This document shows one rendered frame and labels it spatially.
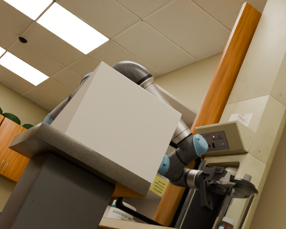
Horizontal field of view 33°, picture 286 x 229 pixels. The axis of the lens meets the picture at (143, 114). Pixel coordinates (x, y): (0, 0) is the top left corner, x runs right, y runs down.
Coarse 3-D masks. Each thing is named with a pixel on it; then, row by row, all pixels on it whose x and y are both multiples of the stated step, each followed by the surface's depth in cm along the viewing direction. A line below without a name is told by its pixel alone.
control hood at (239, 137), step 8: (200, 128) 233; (208, 128) 227; (216, 128) 222; (224, 128) 217; (232, 128) 212; (240, 128) 210; (248, 128) 212; (232, 136) 214; (240, 136) 210; (248, 136) 211; (232, 144) 215; (240, 144) 211; (248, 144) 211; (208, 152) 232; (216, 152) 227; (224, 152) 222; (232, 152) 218; (240, 152) 214
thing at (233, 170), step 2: (228, 166) 223; (230, 166) 222; (232, 166) 221; (234, 166) 220; (236, 166) 220; (226, 168) 223; (228, 168) 221; (230, 168) 220; (232, 168) 219; (234, 168) 219; (236, 168) 219; (228, 170) 219; (230, 170) 219; (232, 170) 218; (234, 170) 218; (236, 170) 218; (232, 172) 217; (234, 172) 217; (236, 172) 217; (232, 174) 216; (234, 174) 216; (234, 176) 230; (234, 178) 230
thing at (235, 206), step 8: (240, 184) 169; (248, 184) 168; (232, 192) 169; (240, 192) 168; (248, 192) 169; (224, 200) 171; (232, 200) 168; (240, 200) 167; (248, 200) 168; (224, 208) 168; (232, 208) 166; (240, 208) 167; (224, 216) 166; (232, 216) 165; (240, 216) 166; (216, 224) 167; (224, 224) 165; (232, 224) 165; (240, 224) 166
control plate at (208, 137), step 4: (212, 132) 225; (216, 132) 223; (220, 132) 220; (224, 132) 218; (204, 136) 231; (208, 136) 229; (212, 136) 226; (216, 136) 224; (220, 136) 221; (224, 136) 218; (208, 140) 229; (212, 140) 227; (216, 140) 224; (220, 140) 222; (224, 140) 219; (224, 144) 220; (208, 148) 231; (212, 148) 228; (216, 148) 226; (220, 148) 223; (224, 148) 221; (228, 148) 218
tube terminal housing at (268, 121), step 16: (224, 112) 245; (240, 112) 233; (256, 112) 221; (272, 112) 220; (256, 128) 215; (272, 128) 219; (256, 144) 213; (272, 144) 217; (208, 160) 233; (224, 160) 222; (240, 160) 212; (256, 160) 212; (240, 176) 207; (256, 176) 211
